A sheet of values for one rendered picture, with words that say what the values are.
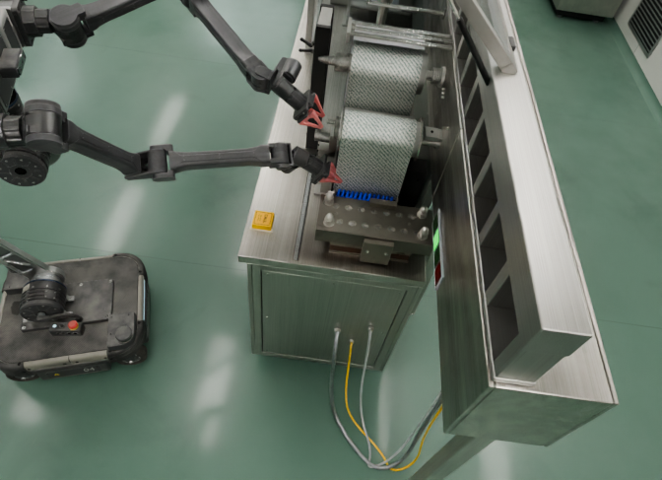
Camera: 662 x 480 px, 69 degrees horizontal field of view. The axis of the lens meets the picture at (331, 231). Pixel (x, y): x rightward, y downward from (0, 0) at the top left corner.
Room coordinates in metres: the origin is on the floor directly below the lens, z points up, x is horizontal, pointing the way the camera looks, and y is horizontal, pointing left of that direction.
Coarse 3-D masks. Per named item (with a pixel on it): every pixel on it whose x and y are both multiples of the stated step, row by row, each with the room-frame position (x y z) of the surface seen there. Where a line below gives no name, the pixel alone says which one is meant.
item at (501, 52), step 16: (448, 0) 1.06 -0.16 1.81; (464, 0) 1.07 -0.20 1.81; (496, 0) 1.39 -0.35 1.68; (480, 16) 1.07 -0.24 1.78; (496, 16) 1.31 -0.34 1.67; (464, 32) 1.05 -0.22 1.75; (480, 32) 1.07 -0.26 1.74; (496, 48) 1.07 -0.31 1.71; (480, 64) 1.06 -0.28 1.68; (512, 64) 1.08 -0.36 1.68
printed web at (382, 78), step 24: (360, 48) 1.49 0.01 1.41; (384, 48) 1.51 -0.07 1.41; (408, 48) 1.55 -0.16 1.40; (360, 72) 1.44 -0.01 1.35; (384, 72) 1.45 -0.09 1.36; (408, 72) 1.46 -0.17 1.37; (360, 96) 1.44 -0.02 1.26; (384, 96) 1.44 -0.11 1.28; (408, 96) 1.45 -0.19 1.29; (360, 120) 1.24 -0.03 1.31; (384, 120) 1.26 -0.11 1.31; (408, 120) 1.28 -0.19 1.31; (360, 144) 1.20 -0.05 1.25; (384, 144) 1.21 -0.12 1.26; (408, 144) 1.21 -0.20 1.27
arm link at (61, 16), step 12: (108, 0) 1.38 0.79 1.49; (120, 0) 1.39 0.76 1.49; (132, 0) 1.41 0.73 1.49; (144, 0) 1.44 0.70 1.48; (180, 0) 1.52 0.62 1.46; (60, 12) 1.27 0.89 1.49; (72, 12) 1.28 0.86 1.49; (84, 12) 1.29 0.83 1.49; (96, 12) 1.33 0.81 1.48; (108, 12) 1.35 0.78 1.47; (120, 12) 1.38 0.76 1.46; (60, 24) 1.23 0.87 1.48; (72, 24) 1.25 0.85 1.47; (84, 24) 1.33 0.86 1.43; (96, 24) 1.32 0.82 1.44
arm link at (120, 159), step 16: (64, 112) 0.89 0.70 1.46; (64, 128) 0.86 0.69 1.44; (80, 128) 0.89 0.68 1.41; (32, 144) 0.77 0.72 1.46; (48, 144) 0.78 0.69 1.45; (64, 144) 0.82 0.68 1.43; (80, 144) 0.86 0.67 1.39; (96, 144) 0.90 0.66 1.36; (112, 144) 0.96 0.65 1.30; (96, 160) 0.91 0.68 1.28; (112, 160) 0.93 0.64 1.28; (128, 160) 0.97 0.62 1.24; (144, 160) 1.05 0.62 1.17; (160, 160) 1.02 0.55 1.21; (128, 176) 0.98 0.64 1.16; (144, 176) 0.99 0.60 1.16
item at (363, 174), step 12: (348, 156) 1.20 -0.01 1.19; (336, 168) 1.20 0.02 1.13; (348, 168) 1.20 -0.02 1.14; (360, 168) 1.20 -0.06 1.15; (372, 168) 1.20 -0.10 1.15; (384, 168) 1.21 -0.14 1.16; (396, 168) 1.21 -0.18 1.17; (348, 180) 1.20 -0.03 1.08; (360, 180) 1.20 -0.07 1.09; (372, 180) 1.20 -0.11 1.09; (384, 180) 1.21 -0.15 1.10; (396, 180) 1.21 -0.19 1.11; (360, 192) 1.20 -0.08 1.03; (372, 192) 1.21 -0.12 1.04; (384, 192) 1.21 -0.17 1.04; (396, 192) 1.21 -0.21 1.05
